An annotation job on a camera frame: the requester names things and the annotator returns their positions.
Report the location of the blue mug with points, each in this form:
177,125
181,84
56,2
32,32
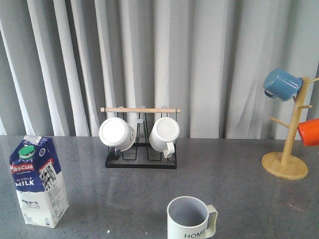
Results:
280,84

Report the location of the orange mug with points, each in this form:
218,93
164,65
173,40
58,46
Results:
309,132

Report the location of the smooth white mug on rack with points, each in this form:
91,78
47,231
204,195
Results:
115,132

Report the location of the black wire mug rack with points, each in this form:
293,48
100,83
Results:
141,154

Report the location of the ribbed white mug on rack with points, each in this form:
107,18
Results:
163,135

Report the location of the white HOME mug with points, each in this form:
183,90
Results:
190,218

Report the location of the wooden mug tree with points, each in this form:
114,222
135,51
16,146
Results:
283,164

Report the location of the blue white milk carton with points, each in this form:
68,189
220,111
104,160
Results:
39,182

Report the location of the grey white curtain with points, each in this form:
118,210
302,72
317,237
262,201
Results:
62,60

